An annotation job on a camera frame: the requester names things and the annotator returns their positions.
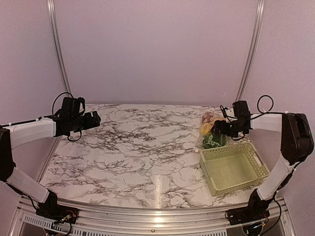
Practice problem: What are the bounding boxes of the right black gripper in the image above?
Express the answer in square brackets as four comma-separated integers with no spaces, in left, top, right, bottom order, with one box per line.
[210,119,245,138]

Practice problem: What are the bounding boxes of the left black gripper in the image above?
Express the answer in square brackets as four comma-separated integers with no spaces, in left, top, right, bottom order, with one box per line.
[70,111,100,133]

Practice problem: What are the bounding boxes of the green fake bok choy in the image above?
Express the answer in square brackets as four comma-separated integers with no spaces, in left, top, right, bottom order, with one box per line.
[202,133,221,149]

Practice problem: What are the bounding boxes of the clear zip top bag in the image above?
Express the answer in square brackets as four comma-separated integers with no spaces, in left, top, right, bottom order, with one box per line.
[193,112,228,153]

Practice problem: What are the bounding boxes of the pale green plastic basket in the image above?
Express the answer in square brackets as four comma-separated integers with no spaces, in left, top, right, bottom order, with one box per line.
[199,142,270,197]

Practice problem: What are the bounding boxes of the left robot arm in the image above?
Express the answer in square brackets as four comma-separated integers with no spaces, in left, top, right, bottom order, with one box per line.
[0,111,101,219]

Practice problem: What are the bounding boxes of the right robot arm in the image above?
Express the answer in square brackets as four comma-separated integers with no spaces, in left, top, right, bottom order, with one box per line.
[211,113,314,220]

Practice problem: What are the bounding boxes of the brown fake potato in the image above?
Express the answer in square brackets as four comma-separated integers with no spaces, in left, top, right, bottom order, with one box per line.
[201,112,216,124]

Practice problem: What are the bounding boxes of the yellow fake lemon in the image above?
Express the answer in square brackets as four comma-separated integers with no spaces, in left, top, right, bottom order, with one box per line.
[200,123,213,136]

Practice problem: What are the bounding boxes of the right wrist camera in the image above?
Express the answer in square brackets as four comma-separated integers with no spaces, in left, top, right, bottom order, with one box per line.
[233,100,251,119]

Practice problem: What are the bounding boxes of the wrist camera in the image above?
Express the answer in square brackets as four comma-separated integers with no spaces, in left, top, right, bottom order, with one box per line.
[61,97,85,116]
[233,100,251,119]

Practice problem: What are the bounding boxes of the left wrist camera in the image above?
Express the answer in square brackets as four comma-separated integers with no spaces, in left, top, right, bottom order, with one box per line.
[61,97,85,116]

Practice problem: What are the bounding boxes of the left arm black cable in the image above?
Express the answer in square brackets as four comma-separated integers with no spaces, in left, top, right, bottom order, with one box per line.
[52,92,74,118]

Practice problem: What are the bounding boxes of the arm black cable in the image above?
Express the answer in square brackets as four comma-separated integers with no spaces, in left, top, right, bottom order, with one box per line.
[257,95,286,115]
[52,92,74,118]

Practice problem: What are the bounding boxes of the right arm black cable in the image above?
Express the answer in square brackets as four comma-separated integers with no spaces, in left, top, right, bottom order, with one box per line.
[257,95,286,115]

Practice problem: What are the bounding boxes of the right aluminium frame post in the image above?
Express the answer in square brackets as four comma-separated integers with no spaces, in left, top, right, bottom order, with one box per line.
[235,0,265,101]

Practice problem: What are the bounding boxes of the aluminium frame post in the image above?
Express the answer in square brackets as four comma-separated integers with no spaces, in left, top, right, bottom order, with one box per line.
[46,0,71,93]
[235,0,265,101]

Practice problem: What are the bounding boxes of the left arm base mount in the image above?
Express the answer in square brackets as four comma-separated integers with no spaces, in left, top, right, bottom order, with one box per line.
[36,205,79,224]

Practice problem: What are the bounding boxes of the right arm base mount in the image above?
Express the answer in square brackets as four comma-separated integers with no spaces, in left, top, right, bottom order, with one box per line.
[225,206,270,225]

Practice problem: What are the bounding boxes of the aluminium front rail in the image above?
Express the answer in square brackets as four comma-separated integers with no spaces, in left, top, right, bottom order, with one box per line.
[8,197,296,236]

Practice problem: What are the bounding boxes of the left aluminium frame post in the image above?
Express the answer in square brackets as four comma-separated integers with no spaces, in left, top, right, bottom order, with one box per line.
[46,0,71,93]

